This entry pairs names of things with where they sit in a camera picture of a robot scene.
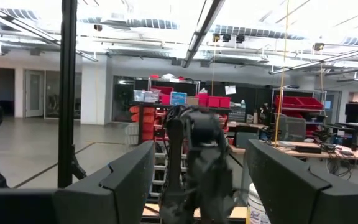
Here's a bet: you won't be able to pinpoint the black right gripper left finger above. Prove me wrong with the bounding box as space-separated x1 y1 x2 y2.
0 140 155 224

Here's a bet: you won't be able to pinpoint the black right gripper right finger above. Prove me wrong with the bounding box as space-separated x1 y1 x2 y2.
246 139 358 224

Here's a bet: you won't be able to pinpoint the white yellow wipes canister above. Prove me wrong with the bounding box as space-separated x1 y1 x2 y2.
246 182 272 224

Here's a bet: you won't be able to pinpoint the flat black desk box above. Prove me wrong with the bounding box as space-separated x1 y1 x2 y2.
295 145 322 154

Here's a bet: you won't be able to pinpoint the long wooden desk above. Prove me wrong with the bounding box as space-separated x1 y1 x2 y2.
228 141 358 170

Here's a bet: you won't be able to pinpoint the grey office chair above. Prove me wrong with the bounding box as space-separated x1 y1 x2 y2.
273 113 306 142

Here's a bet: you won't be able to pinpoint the grey equipment case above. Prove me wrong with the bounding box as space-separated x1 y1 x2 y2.
234 126 259 149

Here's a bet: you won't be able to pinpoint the red white bin rack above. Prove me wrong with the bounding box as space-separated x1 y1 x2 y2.
124 101 232 200

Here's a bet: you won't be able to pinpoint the white building column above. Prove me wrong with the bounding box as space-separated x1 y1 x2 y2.
80 63 111 125

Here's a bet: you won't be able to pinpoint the large red storage bin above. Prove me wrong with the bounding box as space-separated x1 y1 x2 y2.
152 86 174 105

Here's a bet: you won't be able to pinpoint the blue sign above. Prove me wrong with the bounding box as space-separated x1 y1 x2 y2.
170 91 188 106

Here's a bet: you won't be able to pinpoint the white door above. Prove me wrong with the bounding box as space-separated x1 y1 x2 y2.
24 70 45 118

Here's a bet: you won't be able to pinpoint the ceiling light fixture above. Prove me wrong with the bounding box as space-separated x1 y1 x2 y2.
181 0 226 68

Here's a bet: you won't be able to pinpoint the wire shelf red bins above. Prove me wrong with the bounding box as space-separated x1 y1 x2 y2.
272 88 328 138

